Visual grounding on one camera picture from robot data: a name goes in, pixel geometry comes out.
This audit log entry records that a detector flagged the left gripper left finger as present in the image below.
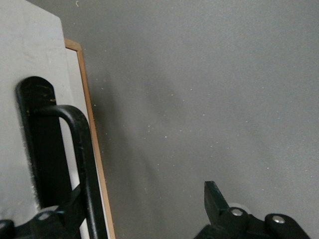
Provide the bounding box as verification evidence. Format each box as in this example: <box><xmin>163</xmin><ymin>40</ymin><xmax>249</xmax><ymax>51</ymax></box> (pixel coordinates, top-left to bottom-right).
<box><xmin>0</xmin><ymin>184</ymin><xmax>83</xmax><ymax>239</ymax></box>

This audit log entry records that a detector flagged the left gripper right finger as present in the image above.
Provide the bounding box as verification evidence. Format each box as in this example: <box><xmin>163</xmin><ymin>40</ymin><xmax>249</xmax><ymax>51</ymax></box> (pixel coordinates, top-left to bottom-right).
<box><xmin>194</xmin><ymin>181</ymin><xmax>313</xmax><ymax>239</ymax></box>

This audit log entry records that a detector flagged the black metal drawer handle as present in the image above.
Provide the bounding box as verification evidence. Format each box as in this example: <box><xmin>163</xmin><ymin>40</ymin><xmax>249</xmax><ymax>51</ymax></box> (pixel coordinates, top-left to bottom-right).
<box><xmin>14</xmin><ymin>76</ymin><xmax>108</xmax><ymax>239</ymax></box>

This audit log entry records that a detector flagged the white-fronted wooden drawer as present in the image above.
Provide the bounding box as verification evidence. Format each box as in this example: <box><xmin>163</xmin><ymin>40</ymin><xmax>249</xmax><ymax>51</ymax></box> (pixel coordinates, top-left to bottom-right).
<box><xmin>0</xmin><ymin>0</ymin><xmax>112</xmax><ymax>239</ymax></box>

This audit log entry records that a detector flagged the wooden drawer cabinet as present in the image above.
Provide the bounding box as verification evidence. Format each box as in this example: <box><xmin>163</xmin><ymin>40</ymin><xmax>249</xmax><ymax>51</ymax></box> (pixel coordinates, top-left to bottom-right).
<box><xmin>64</xmin><ymin>38</ymin><xmax>117</xmax><ymax>239</ymax></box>

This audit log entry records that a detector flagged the grey table mat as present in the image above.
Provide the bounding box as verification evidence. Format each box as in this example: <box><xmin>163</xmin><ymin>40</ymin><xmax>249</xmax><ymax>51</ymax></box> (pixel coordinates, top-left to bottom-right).
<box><xmin>24</xmin><ymin>0</ymin><xmax>319</xmax><ymax>239</ymax></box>

